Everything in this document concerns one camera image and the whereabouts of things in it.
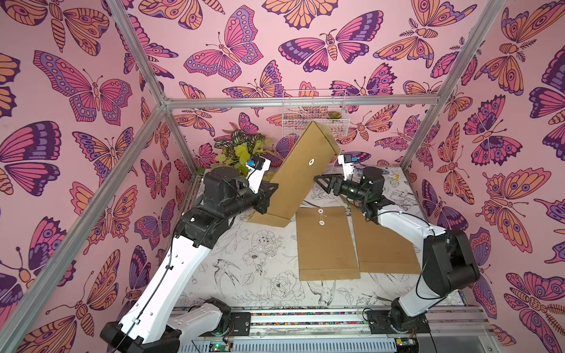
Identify brown kraft file bag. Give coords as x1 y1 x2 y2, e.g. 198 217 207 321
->
296 207 360 281

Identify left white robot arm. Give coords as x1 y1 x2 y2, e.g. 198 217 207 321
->
100 161 278 352

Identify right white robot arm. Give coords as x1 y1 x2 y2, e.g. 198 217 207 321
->
313 167 481 332

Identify potted green plant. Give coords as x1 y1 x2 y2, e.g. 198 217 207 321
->
211 129 274 177

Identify small succulent in basket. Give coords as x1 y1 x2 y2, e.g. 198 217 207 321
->
327 110 342 120

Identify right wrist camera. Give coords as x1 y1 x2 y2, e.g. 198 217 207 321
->
338 153 359 180

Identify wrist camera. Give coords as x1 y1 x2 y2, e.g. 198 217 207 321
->
246 154 271 194
338 153 359 180

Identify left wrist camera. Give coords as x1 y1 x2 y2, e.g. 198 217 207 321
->
246 154 271 194

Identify white wire basket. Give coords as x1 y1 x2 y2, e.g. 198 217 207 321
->
280 87 350 138

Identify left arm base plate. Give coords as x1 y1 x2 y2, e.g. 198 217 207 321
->
189 310 252 338

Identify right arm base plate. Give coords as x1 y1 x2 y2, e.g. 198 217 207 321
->
364 308 431 335

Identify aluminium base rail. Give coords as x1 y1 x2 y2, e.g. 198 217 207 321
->
118 306 500 353

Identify aluminium frame post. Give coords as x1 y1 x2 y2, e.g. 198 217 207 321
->
400 0 506 171

